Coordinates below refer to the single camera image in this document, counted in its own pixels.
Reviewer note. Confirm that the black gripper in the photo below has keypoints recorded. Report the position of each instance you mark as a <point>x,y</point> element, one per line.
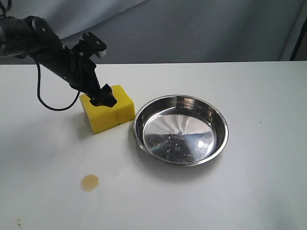
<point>77,71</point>

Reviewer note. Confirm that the yellow sponge block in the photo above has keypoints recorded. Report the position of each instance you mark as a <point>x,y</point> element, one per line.
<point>102,118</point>

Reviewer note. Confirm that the round stainless steel dish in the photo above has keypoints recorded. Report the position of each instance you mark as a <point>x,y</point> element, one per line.
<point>180,130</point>

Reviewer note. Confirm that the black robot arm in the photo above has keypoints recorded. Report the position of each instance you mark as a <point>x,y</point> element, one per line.
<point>32,36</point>

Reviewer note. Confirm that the brown liquid spill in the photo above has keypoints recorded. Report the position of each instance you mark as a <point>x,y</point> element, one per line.
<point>89,182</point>

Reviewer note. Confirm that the grey backdrop cloth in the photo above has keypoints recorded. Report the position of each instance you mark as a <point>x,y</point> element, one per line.
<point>176,31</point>

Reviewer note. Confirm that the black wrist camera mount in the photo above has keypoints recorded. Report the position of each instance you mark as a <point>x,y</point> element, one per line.
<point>90,45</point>

